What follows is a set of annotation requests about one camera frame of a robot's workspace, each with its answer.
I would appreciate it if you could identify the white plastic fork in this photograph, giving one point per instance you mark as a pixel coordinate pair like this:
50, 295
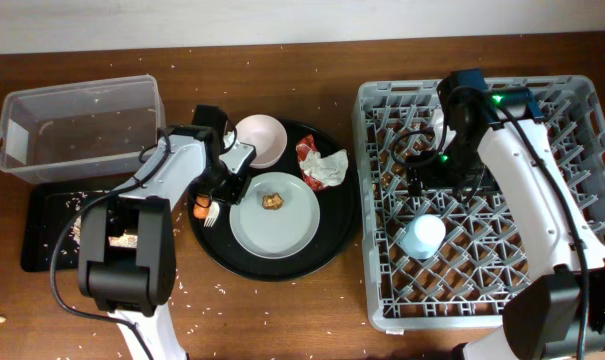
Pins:
212, 216

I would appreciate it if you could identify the round black tray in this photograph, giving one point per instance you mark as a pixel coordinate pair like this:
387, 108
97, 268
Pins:
340, 217

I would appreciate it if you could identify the light blue plastic cup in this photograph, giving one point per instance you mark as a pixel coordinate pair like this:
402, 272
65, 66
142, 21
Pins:
423, 236

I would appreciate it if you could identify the crumpled white tissue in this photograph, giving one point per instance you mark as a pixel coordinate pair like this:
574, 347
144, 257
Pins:
331, 170

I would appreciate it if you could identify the pink bowl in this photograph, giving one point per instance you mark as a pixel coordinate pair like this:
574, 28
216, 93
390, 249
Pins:
267, 135

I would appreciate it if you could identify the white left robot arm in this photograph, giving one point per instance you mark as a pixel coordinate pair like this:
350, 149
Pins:
127, 257

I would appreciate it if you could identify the orange carrot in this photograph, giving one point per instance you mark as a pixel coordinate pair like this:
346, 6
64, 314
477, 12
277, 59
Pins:
201, 207

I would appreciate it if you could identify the red snack wrapper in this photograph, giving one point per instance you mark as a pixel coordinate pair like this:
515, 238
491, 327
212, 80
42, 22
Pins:
307, 157

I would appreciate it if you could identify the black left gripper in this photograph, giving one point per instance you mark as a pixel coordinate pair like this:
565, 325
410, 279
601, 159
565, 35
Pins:
236, 194

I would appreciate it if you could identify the brown food scrap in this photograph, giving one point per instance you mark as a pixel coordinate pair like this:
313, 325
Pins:
272, 201

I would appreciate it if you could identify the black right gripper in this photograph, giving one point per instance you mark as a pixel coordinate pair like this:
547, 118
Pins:
433, 179

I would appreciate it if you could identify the clear plastic bin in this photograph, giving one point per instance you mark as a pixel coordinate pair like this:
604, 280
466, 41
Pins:
79, 130

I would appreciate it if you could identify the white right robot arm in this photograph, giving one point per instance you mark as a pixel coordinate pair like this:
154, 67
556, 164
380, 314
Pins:
502, 133

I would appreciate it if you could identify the white round plate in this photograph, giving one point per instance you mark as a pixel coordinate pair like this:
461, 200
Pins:
276, 234

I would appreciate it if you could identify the grey dishwasher rack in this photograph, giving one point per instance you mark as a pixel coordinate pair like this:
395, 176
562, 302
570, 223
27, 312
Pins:
481, 263

